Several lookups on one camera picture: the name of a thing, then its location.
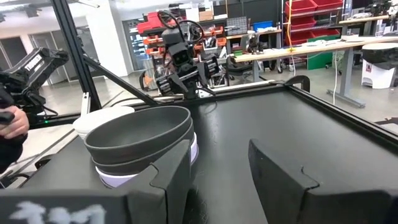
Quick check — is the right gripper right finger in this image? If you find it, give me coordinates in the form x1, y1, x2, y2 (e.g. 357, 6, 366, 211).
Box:
248, 138, 398, 224

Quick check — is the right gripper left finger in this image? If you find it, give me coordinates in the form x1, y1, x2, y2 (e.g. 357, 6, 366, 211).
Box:
0, 139, 192, 224

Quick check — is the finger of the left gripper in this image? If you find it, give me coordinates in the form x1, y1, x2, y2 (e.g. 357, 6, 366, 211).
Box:
186, 77, 200, 100
169, 73, 189, 96

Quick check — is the black bowl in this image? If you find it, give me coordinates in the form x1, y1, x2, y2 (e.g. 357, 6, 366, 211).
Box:
91, 124, 196, 177
83, 105, 192, 166

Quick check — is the white bowl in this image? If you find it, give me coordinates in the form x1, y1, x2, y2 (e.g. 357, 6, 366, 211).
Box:
73, 105, 136, 140

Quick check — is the person's forearm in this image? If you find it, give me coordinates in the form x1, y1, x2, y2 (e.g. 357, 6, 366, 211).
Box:
0, 133, 29, 174

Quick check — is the black office chair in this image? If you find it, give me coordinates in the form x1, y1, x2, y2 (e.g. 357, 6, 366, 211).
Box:
228, 55, 256, 85

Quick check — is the grey drawer organiser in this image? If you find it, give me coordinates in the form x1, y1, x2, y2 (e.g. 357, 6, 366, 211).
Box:
226, 16, 249, 35

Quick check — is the cardboard box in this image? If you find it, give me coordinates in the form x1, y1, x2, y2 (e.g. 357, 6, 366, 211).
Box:
198, 9, 215, 22

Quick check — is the red tool box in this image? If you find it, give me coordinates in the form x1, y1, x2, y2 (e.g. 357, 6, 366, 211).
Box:
136, 12, 175, 35

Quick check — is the blue storage bin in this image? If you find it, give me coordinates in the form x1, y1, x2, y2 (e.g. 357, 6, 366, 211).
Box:
251, 20, 274, 33

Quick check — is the long wooden workbench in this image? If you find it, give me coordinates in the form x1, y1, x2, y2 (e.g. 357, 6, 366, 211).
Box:
233, 35, 398, 109

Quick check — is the red storage bin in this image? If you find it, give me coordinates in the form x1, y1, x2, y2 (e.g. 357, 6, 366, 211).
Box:
313, 0, 345, 10
290, 29, 341, 46
285, 0, 318, 16

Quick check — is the green crate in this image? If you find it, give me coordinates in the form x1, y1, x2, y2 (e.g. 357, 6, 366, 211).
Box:
307, 34, 341, 71

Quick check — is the white bin black lid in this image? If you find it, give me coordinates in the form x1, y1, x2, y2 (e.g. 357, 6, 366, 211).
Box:
361, 42, 398, 90

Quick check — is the small wooden desk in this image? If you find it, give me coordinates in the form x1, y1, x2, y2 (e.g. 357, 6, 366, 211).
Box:
338, 14, 398, 35

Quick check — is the person's hand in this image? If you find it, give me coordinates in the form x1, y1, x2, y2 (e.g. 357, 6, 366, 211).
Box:
0, 105, 30, 140

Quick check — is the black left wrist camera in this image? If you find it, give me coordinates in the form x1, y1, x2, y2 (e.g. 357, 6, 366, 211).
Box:
172, 43, 194, 68

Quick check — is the black corner handle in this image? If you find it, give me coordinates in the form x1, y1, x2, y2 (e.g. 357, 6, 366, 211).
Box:
284, 75, 311, 93

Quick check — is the thin yellow cord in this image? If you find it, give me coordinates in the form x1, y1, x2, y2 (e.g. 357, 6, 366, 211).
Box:
287, 0, 296, 54

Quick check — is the black aluminium table frame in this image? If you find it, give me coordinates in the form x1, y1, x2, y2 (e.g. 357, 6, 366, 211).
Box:
27, 0, 398, 147

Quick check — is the white hanging cable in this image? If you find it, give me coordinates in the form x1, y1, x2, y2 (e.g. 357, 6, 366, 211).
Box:
332, 51, 340, 106

